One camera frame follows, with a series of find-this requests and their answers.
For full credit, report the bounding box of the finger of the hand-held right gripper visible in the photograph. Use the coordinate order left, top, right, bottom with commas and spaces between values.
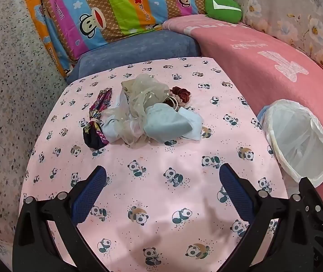
298, 176, 323, 272

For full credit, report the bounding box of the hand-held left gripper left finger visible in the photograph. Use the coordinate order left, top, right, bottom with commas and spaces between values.
12, 165, 107, 272

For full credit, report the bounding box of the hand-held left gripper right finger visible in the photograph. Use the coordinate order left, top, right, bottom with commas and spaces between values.
219, 163, 315, 272

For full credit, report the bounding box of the purple patterned cloth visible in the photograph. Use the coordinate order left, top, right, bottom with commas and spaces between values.
83, 89, 114, 150

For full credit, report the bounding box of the light blue face mask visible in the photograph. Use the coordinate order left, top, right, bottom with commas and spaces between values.
144, 103, 196, 142
102, 113, 128, 143

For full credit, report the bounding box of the blue bin with white liner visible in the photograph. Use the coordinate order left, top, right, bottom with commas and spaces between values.
256, 99, 323, 189

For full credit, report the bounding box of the pale blue face mask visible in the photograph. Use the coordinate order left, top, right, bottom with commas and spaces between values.
178, 108, 203, 141

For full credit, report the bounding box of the beige gauze cloth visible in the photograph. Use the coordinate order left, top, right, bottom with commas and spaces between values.
113, 74, 170, 145

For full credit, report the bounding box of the dark red scrunchie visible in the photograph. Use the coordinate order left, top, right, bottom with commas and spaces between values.
169, 86, 191, 102

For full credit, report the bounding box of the pink blanket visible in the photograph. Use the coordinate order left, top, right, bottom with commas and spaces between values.
161, 15, 323, 213

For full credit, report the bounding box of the blue sofa cushion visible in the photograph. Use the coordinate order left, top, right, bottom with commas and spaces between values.
65, 30, 201, 84

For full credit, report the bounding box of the green round cushion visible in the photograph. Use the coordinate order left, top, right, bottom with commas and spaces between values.
205, 0, 244, 24

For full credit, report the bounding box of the orange cartoon monkey pillow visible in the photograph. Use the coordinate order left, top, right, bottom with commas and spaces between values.
18, 0, 74, 77

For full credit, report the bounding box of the striped cartoon monkey pillow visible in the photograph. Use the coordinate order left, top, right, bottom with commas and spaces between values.
38, 0, 213, 61

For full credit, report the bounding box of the grey floral cloth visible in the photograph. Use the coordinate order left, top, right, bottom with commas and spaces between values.
211, 0, 323, 83

